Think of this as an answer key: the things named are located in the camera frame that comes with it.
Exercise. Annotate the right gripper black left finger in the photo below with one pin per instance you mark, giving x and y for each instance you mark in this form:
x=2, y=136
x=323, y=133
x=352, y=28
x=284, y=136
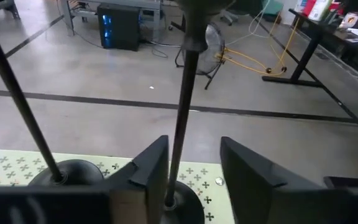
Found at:
x=154, y=174

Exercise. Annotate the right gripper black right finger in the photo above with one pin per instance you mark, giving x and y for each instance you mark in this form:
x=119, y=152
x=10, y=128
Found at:
x=253, y=193

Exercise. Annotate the black candlestick holder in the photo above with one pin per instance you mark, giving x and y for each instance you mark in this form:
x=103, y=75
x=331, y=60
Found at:
x=184, y=109
x=73, y=172

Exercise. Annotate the black floor fan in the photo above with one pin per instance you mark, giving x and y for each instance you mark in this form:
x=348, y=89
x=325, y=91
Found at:
x=214, y=49

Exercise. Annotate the pale green perforated metal shelf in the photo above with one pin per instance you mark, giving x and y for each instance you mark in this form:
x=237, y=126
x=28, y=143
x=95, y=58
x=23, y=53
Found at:
x=11, y=168

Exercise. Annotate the black computer tower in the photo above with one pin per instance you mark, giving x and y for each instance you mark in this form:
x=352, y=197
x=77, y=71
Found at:
x=120, y=31

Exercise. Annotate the black desk with clutter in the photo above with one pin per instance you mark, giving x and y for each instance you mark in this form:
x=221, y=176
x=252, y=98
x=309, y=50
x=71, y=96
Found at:
x=304, y=53

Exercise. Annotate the teal chair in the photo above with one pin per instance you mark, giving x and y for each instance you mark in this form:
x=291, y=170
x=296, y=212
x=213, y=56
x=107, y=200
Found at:
x=273, y=7

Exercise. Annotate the red and white box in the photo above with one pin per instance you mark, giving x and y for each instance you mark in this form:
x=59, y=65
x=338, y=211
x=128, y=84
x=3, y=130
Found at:
x=319, y=9

